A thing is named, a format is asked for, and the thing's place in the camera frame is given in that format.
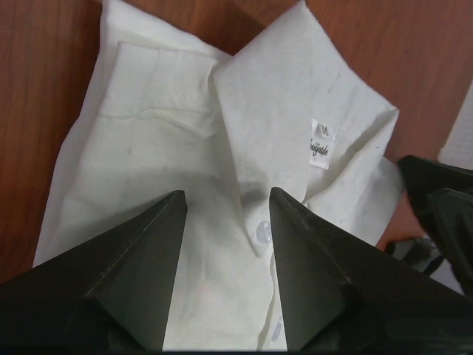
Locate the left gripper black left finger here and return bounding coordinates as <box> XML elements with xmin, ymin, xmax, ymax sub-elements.
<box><xmin>1</xmin><ymin>190</ymin><xmax>187</xmax><ymax>351</ymax></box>

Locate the white long sleeve shirt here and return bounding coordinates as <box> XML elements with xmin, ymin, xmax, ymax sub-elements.
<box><xmin>33</xmin><ymin>1</ymin><xmax>401</xmax><ymax>351</ymax></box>

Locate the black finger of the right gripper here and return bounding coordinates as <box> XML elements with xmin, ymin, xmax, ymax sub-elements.
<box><xmin>397</xmin><ymin>155</ymin><xmax>472</xmax><ymax>296</ymax></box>

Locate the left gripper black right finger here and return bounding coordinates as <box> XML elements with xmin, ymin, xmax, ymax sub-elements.
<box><xmin>270</xmin><ymin>187</ymin><xmax>472</xmax><ymax>351</ymax></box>

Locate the white plastic basket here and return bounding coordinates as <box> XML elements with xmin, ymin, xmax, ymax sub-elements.
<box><xmin>438</xmin><ymin>85</ymin><xmax>473</xmax><ymax>170</ymax></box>

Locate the dark striped folded shirt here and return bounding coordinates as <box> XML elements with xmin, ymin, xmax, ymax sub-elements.
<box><xmin>385</xmin><ymin>237</ymin><xmax>445</xmax><ymax>276</ymax></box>

